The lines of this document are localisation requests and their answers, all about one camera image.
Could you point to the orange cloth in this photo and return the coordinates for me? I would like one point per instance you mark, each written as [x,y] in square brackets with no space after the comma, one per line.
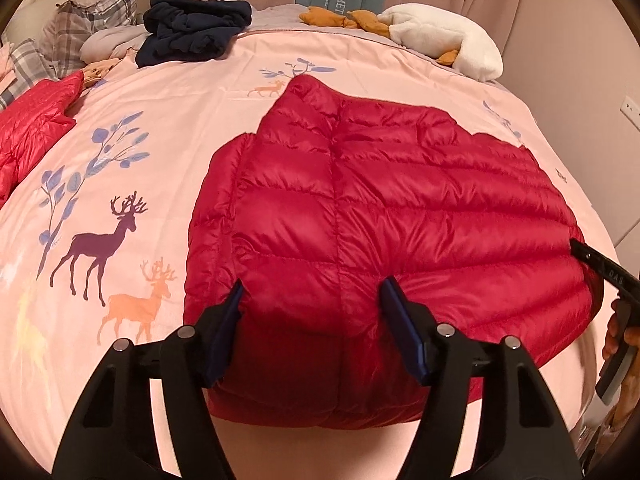
[100,70]

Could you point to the red down jacket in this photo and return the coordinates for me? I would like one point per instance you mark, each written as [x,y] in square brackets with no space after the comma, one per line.
[390,200]

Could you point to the beige headboard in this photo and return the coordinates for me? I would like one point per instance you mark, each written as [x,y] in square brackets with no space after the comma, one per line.
[45,5]

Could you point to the small plaid pillow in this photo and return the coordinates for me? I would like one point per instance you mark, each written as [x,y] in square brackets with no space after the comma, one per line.
[25,67]

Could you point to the pink deer-print duvet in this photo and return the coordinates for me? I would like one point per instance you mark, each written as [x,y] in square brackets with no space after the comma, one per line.
[175,120]

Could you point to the white goose plush toy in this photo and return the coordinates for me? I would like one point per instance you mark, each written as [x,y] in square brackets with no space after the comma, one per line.
[450,35]

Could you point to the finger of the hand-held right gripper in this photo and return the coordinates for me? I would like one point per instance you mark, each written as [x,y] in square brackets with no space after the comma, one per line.
[605,272]

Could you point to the large plaid pillow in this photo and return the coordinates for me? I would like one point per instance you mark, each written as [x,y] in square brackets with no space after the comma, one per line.
[85,20]

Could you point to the grey crumpled cloth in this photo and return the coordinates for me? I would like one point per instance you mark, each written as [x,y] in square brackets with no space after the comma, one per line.
[110,42]

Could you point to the white wall socket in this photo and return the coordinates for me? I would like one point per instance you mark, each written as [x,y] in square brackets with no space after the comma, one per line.
[631,110]

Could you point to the person's right hand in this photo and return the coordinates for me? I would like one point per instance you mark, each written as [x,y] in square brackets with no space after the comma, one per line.
[611,335]

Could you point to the navy blue clothes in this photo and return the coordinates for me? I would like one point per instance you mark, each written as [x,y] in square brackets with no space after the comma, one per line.
[190,27]

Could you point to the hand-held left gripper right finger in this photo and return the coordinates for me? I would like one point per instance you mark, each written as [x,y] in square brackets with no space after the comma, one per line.
[402,330]

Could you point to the red quilted jacket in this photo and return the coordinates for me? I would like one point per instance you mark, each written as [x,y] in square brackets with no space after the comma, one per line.
[30,120]

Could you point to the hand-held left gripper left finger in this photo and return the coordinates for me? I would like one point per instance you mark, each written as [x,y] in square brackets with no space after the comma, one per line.
[225,330]

